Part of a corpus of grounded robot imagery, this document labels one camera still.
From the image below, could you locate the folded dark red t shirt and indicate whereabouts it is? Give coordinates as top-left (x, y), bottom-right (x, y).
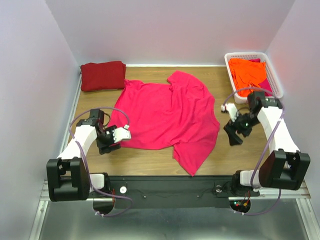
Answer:
top-left (80, 61), bottom-right (126, 92)

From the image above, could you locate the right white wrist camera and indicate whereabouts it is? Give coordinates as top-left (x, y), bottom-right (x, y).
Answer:
top-left (220, 103), bottom-right (240, 122)

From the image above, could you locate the magenta t shirt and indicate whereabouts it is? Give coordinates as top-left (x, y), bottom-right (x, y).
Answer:
top-left (109, 71), bottom-right (220, 176)

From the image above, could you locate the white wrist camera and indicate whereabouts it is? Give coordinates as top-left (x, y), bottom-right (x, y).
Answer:
top-left (220, 103), bottom-right (240, 122)
top-left (112, 124), bottom-right (132, 144)

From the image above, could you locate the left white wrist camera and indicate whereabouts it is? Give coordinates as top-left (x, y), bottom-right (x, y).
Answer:
top-left (112, 124), bottom-right (132, 144)

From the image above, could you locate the orange t shirt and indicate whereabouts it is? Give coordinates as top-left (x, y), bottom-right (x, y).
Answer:
top-left (228, 58), bottom-right (267, 90)

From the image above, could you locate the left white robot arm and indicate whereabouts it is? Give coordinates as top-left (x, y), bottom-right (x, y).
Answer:
top-left (46, 108), bottom-right (131, 202)

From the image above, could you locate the white plastic basket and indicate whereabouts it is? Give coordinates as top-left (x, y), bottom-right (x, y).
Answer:
top-left (224, 51), bottom-right (284, 104)

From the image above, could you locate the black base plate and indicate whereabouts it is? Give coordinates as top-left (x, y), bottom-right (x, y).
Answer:
top-left (91, 174), bottom-right (260, 209)

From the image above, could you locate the dark pink t shirt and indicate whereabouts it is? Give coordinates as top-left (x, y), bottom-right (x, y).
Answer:
top-left (249, 58), bottom-right (272, 92)

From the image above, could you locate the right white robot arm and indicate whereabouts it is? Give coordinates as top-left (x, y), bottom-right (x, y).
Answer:
top-left (221, 87), bottom-right (311, 191)

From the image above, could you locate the aluminium rail frame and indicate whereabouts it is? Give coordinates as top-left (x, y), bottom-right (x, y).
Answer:
top-left (28, 67), bottom-right (320, 240)

